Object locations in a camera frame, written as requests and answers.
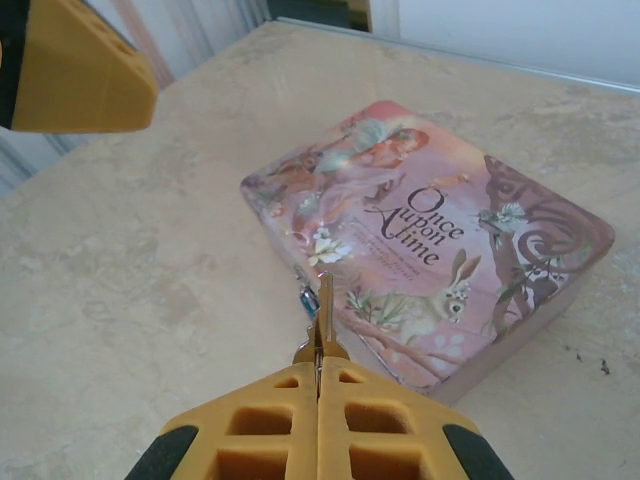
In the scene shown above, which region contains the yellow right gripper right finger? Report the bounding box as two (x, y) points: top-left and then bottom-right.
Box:
(317, 353), (517, 480)

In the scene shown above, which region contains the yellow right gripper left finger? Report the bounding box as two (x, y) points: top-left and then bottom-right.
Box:
(124, 362), (320, 480)

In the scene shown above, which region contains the small teal padlock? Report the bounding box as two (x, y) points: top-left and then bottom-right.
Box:
(298, 288), (321, 318)

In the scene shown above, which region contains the brown wooden door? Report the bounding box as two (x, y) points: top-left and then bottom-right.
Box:
(346, 0), (375, 35)

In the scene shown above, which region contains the pink illustrated tin box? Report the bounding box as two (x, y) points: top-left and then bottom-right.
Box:
(238, 99), (617, 407)

